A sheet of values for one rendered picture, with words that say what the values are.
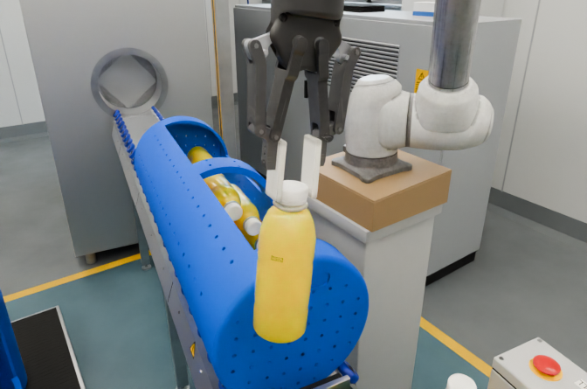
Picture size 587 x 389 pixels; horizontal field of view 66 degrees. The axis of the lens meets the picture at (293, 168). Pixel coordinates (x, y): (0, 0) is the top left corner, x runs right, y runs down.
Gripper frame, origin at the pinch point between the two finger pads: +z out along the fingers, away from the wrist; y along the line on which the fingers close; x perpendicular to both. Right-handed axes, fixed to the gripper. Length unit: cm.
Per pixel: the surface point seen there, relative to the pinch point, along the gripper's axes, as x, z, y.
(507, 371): 10.8, 30.0, -32.4
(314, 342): -10.3, 34.7, -12.5
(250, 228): -44, 29, -14
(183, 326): -46, 53, 1
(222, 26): -146, -14, -40
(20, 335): -161, 126, 45
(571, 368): 15, 29, -41
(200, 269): -23.5, 25.2, 3.7
